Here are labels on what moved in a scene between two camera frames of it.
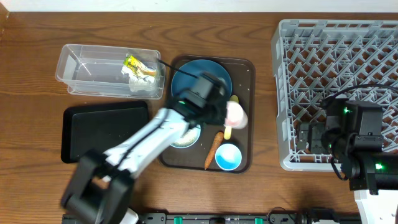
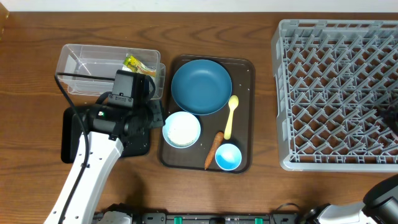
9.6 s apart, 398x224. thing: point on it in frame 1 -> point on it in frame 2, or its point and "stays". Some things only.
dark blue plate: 181,80 stays
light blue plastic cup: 228,157 stays
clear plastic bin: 95,70 stays
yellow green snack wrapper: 135,66 stays
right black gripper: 318,131 -> 392,116
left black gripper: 222,111 -> 157,107
